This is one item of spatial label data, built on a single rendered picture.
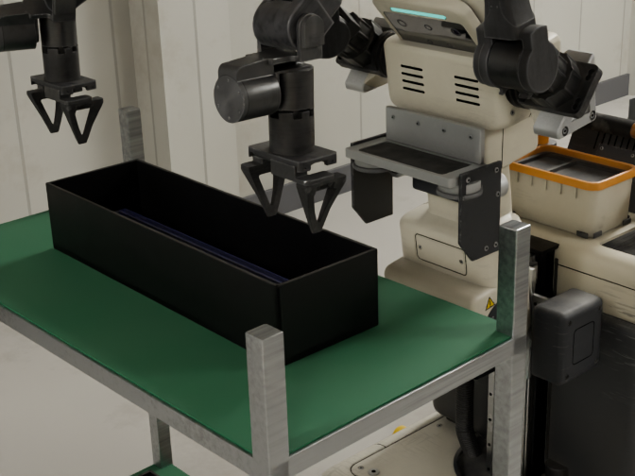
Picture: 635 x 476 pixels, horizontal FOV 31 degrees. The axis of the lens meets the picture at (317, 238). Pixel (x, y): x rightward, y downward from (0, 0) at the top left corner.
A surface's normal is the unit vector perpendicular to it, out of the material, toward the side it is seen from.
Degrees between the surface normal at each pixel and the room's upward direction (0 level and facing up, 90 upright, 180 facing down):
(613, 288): 90
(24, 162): 90
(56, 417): 0
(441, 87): 98
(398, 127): 90
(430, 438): 0
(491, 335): 0
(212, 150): 90
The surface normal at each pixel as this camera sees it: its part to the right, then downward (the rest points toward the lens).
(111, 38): 0.68, 0.25
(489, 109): -0.73, 0.40
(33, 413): -0.04, -0.93
